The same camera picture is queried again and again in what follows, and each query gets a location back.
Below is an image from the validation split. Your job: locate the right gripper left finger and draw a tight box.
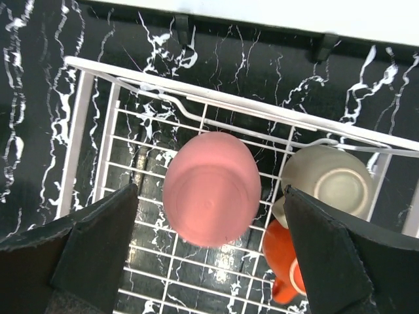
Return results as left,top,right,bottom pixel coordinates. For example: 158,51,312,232
1,184,138,313

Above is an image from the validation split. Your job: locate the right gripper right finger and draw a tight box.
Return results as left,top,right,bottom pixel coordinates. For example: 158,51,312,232
284,186,418,313

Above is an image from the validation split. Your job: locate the white wire dish rack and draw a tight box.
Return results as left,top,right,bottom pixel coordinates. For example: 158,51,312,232
57,56,418,313

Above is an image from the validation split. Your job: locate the black marble mat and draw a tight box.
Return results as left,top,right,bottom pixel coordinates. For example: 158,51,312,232
0,0,419,314

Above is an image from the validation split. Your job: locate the pink plastic cup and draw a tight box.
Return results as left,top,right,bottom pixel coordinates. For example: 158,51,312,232
162,131,261,247

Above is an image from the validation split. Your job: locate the beige ceramic mug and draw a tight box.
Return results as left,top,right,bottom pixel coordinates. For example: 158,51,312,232
281,145,374,220

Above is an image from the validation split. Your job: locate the orange ceramic mug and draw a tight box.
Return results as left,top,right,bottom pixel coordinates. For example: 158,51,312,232
263,220,306,305

